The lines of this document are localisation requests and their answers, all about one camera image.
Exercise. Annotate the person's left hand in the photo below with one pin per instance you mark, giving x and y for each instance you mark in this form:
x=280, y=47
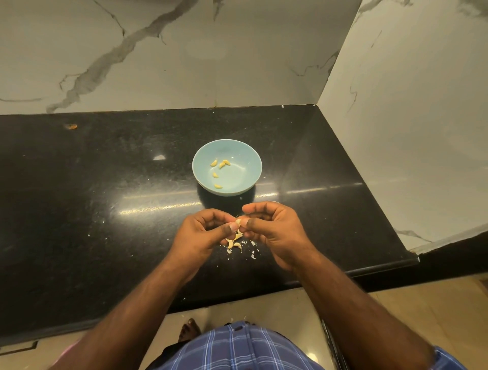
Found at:
x=197, y=242

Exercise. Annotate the person's right hand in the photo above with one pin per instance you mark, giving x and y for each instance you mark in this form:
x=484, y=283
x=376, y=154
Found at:
x=280, y=232

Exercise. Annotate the pile of garlic skins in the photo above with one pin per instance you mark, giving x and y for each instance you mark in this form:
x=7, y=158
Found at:
x=236, y=245

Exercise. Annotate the light blue bowl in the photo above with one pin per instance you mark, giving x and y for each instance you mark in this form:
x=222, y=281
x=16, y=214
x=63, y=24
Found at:
x=239, y=177

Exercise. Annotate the person's left forearm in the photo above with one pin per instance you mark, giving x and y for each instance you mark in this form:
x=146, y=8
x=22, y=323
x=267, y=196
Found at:
x=122, y=332

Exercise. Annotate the person's right forearm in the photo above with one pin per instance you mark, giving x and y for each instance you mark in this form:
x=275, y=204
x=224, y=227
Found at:
x=366, y=320

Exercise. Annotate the person's left foot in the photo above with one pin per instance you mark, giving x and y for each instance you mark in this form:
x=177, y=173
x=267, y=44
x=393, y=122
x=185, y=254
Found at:
x=188, y=329

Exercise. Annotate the blue plaid shirt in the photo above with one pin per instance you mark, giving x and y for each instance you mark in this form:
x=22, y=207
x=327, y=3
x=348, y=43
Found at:
x=240, y=355

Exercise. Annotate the black cabinet trim strip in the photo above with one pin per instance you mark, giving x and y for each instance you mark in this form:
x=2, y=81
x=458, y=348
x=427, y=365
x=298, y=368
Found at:
x=331, y=351

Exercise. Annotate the small orange scrap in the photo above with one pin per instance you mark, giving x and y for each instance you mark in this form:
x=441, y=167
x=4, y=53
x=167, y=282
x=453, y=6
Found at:
x=70, y=126

